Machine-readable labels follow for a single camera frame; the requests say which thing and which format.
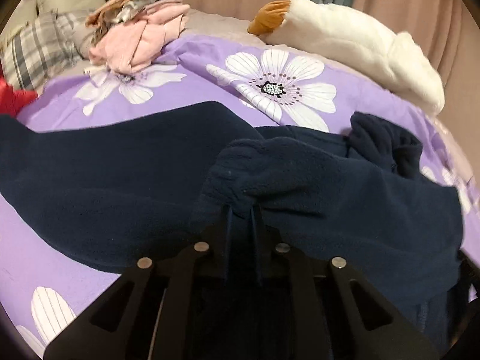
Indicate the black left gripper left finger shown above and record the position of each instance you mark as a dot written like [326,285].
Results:
[144,312]

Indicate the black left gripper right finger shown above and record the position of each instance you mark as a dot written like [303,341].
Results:
[296,307]

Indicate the navy blue fleece garment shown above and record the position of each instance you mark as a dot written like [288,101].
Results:
[106,196]

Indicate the pink folded clothes pile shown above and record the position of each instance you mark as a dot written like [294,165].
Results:
[131,46]

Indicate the purple floral duvet cover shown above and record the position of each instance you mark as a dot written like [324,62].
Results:
[42,290]

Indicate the red cloth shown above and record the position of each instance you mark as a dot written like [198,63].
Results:
[12,101]

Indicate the white plush goose toy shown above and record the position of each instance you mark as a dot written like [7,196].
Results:
[357,40]

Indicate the grey quilted bed sheet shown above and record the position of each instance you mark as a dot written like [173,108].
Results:
[213,25]

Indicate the grey plaid pillow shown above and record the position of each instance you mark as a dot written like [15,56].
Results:
[42,50]

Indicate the grey brown patterned garment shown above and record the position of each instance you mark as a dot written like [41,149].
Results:
[111,13]

